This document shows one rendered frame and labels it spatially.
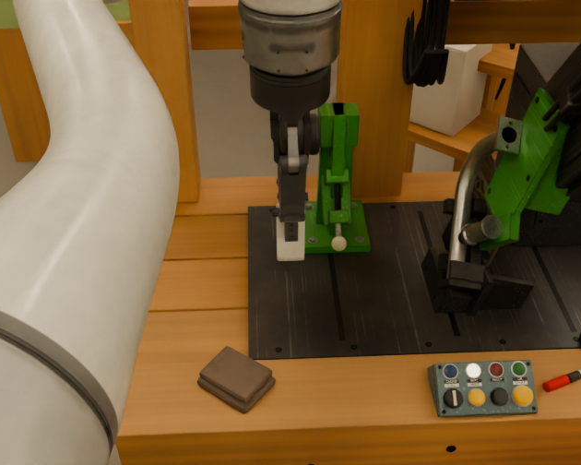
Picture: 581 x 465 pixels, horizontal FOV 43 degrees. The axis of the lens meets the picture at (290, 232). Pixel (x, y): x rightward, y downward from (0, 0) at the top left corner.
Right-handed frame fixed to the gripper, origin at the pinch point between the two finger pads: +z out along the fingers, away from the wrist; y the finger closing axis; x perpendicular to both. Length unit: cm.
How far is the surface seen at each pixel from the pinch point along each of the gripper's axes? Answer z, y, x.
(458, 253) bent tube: 32, -33, 30
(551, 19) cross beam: 8, -74, 55
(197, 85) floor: 131, -290, -35
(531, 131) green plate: 9, -35, 39
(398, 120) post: 25, -65, 25
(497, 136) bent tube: 11, -37, 35
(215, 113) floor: 131, -260, -25
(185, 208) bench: 43, -63, -19
